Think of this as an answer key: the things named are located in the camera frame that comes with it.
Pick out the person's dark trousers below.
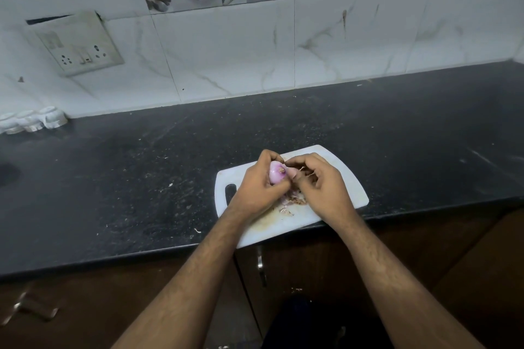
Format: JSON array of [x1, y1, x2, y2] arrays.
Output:
[[261, 294, 395, 349]]

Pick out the onion peel scraps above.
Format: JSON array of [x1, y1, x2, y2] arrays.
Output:
[[278, 188, 308, 217]]

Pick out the small pink onion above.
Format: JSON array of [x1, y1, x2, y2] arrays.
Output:
[[268, 160, 290, 187]]

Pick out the white plastic cutting board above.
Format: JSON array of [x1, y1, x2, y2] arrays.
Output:
[[214, 145, 370, 250]]

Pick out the person's left hand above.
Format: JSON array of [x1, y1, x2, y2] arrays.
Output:
[[226, 149, 293, 224]]

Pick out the white scalloped ceramic cup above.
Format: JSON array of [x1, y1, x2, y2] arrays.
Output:
[[16, 110, 45, 134], [0, 112, 25, 136], [39, 106, 69, 130]]

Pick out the person's right hand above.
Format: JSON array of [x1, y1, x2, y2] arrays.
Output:
[[284, 152, 362, 232]]

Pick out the white wall socket plate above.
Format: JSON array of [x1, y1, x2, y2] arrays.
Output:
[[25, 10, 125, 78]]

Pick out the metal cabinet door handle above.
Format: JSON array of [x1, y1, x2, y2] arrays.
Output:
[[256, 245, 268, 288], [0, 290, 59, 327]]

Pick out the person's left forearm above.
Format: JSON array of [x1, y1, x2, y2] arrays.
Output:
[[111, 210, 251, 349]]

